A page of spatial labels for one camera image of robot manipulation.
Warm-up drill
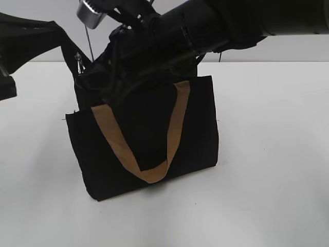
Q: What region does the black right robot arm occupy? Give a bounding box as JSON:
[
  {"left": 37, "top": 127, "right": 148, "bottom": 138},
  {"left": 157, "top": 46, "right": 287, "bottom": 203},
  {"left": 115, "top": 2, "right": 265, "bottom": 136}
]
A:
[{"left": 80, "top": 1, "right": 328, "bottom": 104}]

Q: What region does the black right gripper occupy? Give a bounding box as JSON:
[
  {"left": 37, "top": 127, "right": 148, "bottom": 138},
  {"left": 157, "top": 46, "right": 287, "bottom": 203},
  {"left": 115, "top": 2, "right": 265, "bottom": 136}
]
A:
[{"left": 84, "top": 1, "right": 206, "bottom": 103}]

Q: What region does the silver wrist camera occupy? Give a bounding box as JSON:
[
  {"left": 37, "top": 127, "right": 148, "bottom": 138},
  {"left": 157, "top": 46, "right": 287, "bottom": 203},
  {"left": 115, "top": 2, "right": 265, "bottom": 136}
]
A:
[{"left": 77, "top": 0, "right": 105, "bottom": 29}]

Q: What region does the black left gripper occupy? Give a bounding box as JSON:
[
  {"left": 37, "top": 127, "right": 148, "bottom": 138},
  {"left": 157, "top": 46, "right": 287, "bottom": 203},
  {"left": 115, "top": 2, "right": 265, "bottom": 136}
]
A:
[{"left": 0, "top": 13, "right": 67, "bottom": 101}]

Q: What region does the black canvas tote bag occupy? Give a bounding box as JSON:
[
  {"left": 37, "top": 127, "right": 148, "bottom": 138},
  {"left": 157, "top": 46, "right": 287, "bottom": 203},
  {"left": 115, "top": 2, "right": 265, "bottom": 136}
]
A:
[{"left": 60, "top": 46, "right": 220, "bottom": 202}]

